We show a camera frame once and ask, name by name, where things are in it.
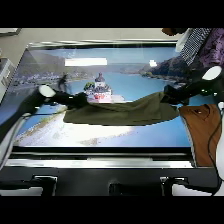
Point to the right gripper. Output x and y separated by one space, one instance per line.
172 94

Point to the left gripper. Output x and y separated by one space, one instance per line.
80 100

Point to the olive green shirt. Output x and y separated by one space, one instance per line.
126 111

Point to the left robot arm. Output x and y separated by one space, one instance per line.
29 104

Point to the brown T-shirt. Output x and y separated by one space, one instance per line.
200 133

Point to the black white checked garment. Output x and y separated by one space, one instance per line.
196 43

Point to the brown garment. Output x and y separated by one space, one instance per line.
169 31

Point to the purple garment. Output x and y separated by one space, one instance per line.
215 46

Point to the silver frame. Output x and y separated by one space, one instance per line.
100 163

